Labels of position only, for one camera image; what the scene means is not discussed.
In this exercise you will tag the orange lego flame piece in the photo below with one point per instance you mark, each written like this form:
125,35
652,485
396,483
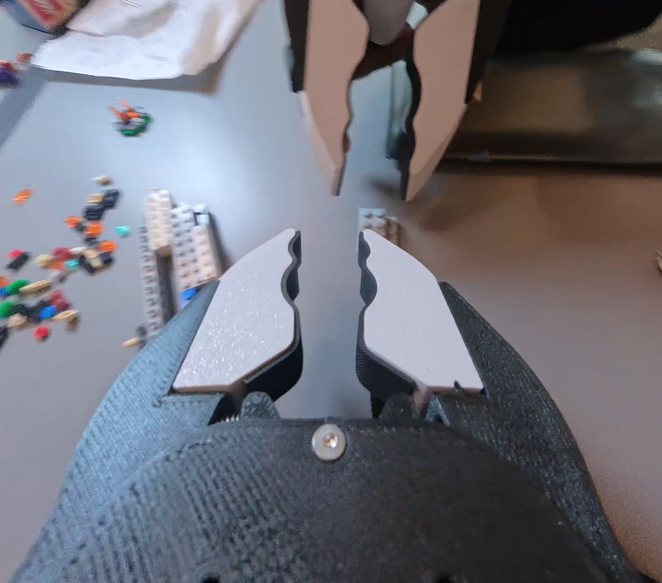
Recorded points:
22,196

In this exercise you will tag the lego minifigure with guitar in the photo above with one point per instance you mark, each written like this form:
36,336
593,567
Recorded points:
10,71

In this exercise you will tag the grey lego model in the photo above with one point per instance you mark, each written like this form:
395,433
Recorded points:
181,242

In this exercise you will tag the black lego plate assembly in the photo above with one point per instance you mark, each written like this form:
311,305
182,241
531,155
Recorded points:
101,205

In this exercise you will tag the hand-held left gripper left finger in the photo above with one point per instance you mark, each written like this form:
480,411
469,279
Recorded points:
238,329

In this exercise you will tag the pile of loose lego pieces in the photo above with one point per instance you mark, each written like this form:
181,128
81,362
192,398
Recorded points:
46,298

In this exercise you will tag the small grey triangular scrap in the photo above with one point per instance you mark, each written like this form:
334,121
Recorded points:
480,157

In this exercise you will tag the person's right hand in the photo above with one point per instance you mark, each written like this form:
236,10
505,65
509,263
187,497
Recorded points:
475,93

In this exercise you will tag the small white lego piece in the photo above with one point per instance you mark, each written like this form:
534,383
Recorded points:
101,180

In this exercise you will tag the lego campfire on green plate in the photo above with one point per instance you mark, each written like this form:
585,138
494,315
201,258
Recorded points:
132,120

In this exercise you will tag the dark rectangular pad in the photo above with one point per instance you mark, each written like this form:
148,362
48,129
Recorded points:
569,102

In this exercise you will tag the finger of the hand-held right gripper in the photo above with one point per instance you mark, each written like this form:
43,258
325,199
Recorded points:
445,76
331,76

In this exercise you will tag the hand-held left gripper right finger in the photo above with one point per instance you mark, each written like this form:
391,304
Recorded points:
413,329

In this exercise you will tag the white printed paper bag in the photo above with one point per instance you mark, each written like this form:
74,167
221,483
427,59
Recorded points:
155,25

